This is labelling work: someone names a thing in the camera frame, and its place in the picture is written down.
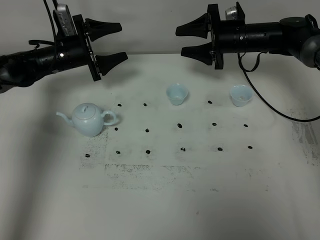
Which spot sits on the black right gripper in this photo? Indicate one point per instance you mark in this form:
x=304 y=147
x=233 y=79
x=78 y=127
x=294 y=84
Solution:
x=225 y=36

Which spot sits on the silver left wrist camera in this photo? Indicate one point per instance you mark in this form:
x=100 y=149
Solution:
x=63 y=19

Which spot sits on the left light blue teacup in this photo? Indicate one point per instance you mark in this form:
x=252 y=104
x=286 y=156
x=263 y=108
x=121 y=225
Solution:
x=177 y=93

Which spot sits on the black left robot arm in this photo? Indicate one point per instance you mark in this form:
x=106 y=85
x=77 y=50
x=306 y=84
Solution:
x=23 y=69

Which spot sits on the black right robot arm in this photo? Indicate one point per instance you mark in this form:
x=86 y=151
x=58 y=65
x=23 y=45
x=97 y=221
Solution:
x=292 y=36

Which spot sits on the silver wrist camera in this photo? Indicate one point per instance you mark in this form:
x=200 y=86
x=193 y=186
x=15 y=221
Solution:
x=231 y=13
x=63 y=19

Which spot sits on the light blue porcelain teapot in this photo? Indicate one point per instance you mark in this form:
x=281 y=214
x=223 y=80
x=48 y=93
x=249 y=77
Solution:
x=89 y=119

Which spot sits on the light blue teacup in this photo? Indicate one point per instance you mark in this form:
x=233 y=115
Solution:
x=241 y=95
x=177 y=93

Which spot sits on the right light blue teacup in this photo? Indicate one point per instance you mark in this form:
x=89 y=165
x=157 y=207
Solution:
x=241 y=95

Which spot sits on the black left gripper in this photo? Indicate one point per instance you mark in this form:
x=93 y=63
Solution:
x=75 y=51

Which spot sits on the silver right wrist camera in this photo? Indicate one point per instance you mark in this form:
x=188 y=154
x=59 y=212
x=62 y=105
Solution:
x=231 y=13

